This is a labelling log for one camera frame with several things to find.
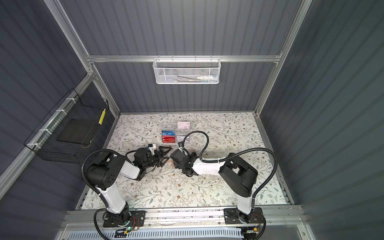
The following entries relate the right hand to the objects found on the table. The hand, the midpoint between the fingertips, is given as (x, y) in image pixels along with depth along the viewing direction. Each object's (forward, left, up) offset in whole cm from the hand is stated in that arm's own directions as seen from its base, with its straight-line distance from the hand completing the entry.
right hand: (185, 158), depth 92 cm
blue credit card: (+18, +12, +2) cm, 22 cm away
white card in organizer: (+15, +4, -1) cm, 15 cm away
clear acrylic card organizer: (+26, +10, 0) cm, 28 cm away
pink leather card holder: (-3, -4, +14) cm, 15 cm away
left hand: (+3, +9, +2) cm, 10 cm away
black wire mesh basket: (-10, +56, +33) cm, 66 cm away
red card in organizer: (+15, +12, -1) cm, 19 cm away
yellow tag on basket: (+13, +45, +24) cm, 53 cm away
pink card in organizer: (+22, +2, +5) cm, 23 cm away
